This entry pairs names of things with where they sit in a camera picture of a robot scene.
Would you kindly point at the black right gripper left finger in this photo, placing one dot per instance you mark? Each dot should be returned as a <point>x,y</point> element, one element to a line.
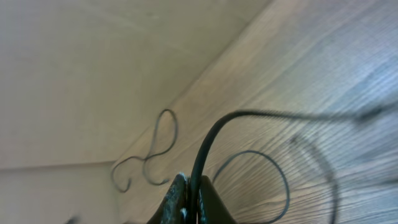
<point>172,209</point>

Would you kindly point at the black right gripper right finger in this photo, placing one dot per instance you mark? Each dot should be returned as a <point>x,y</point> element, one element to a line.
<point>211,209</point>

